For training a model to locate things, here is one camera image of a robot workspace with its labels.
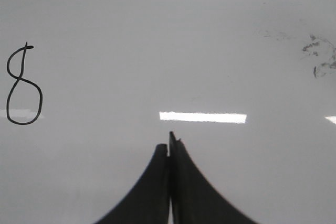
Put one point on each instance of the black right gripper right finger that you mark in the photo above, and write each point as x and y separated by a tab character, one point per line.
194	199

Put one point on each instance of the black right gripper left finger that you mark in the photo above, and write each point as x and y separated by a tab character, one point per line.
149	199

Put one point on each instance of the white whiteboard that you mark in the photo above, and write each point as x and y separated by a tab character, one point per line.
90	87

